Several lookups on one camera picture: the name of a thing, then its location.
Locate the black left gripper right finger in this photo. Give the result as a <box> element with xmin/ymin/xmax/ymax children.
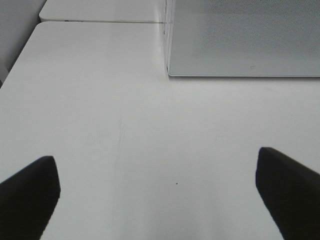
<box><xmin>255</xmin><ymin>147</ymin><xmax>320</xmax><ymax>240</ymax></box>

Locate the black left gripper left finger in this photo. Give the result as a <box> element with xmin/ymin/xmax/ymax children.
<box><xmin>0</xmin><ymin>156</ymin><xmax>61</xmax><ymax>240</ymax></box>

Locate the white microwave oven body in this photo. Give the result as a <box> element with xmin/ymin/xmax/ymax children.
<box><xmin>162</xmin><ymin>0</ymin><xmax>176</xmax><ymax>74</ymax></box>

